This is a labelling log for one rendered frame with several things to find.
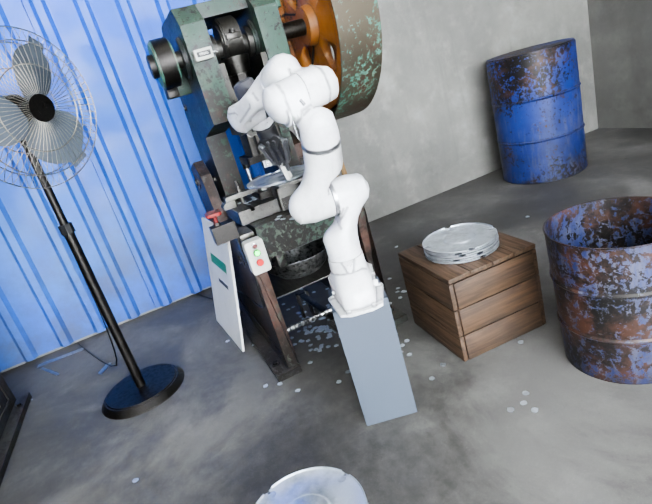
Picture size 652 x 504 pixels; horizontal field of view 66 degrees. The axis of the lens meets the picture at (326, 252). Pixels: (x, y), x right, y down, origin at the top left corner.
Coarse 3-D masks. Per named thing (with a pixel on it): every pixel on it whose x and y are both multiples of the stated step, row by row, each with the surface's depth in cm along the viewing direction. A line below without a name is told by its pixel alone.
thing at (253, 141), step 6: (234, 84) 208; (276, 126) 211; (252, 132) 207; (240, 138) 218; (246, 138) 208; (252, 138) 209; (258, 138) 207; (246, 144) 212; (252, 144) 209; (258, 144) 207; (282, 144) 214; (246, 150) 216; (252, 150) 210; (258, 150) 208; (252, 156) 211
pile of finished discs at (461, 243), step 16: (464, 224) 211; (480, 224) 206; (432, 240) 205; (448, 240) 199; (464, 240) 194; (480, 240) 192; (496, 240) 191; (432, 256) 197; (448, 256) 189; (464, 256) 188
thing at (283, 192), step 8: (280, 184) 198; (288, 184) 196; (296, 184) 211; (272, 192) 214; (280, 192) 208; (288, 192) 210; (280, 200) 209; (288, 200) 211; (280, 208) 212; (288, 208) 211
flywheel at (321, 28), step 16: (288, 0) 227; (304, 0) 212; (320, 0) 200; (288, 16) 233; (304, 16) 210; (320, 16) 205; (320, 32) 210; (336, 32) 190; (304, 48) 233; (320, 48) 216; (336, 48) 203; (304, 64) 238; (320, 64) 222; (336, 64) 208
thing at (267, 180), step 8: (296, 168) 220; (304, 168) 215; (264, 176) 224; (272, 176) 215; (280, 176) 209; (296, 176) 200; (248, 184) 215; (256, 184) 211; (264, 184) 206; (272, 184) 199
